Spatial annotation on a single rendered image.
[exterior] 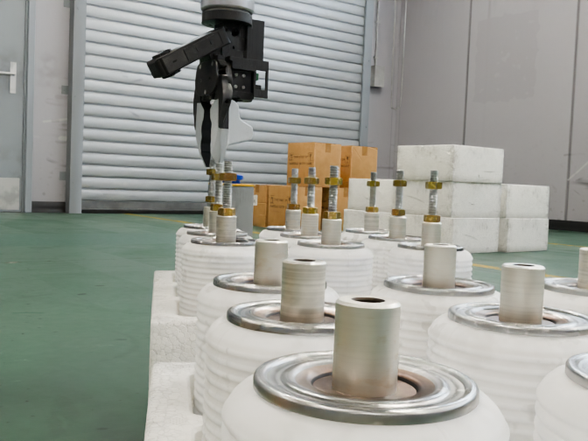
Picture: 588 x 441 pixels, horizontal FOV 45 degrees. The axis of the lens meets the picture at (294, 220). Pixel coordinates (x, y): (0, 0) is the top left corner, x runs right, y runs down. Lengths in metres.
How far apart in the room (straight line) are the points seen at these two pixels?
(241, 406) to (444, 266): 0.28
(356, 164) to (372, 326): 4.84
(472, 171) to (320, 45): 4.00
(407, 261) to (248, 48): 0.41
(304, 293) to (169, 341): 0.38
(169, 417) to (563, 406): 0.24
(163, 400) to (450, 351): 0.19
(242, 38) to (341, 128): 6.53
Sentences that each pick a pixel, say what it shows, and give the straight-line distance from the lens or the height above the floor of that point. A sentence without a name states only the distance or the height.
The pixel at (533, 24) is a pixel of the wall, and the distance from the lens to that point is 7.15.
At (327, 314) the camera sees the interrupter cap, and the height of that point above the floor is 0.25.
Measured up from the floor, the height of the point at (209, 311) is 0.24.
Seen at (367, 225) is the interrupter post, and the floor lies 0.26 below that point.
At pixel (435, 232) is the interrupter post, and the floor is 0.27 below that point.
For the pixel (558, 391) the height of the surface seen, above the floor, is 0.25.
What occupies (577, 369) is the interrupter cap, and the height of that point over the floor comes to 0.25.
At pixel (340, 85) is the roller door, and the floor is 1.36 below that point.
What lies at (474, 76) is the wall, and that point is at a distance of 7.46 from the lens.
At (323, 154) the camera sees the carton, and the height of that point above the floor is 0.52.
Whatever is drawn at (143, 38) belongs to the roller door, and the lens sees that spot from 6.45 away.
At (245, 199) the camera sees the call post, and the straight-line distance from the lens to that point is 1.16.
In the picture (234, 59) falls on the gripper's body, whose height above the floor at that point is 0.49.
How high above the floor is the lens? 0.32
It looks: 3 degrees down
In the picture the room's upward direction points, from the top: 2 degrees clockwise
